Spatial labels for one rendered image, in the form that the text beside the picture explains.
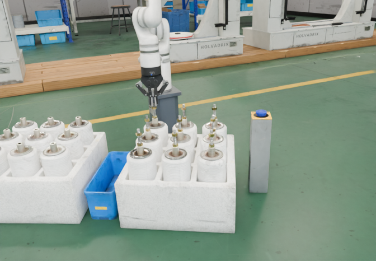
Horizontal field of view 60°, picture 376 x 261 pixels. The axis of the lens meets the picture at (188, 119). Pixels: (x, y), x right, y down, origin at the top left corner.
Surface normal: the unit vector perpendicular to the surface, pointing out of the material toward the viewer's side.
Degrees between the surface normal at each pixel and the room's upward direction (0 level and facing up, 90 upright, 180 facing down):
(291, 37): 90
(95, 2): 90
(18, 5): 90
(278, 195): 0
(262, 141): 90
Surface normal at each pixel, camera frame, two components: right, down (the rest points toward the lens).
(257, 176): -0.11, 0.38
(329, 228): -0.04, -0.92
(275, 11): 0.39, 0.34
